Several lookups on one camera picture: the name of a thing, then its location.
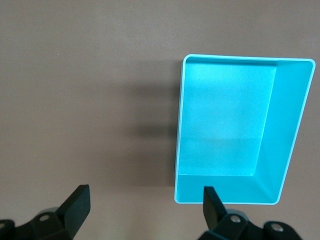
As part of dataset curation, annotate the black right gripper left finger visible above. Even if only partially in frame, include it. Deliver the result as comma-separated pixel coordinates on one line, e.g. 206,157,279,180
0,184,91,240

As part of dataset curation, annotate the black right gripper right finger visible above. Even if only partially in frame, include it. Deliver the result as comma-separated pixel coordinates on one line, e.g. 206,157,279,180
199,185,305,240

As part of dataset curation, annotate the blue plastic box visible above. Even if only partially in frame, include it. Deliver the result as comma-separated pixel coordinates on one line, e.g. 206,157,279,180
173,53,317,206

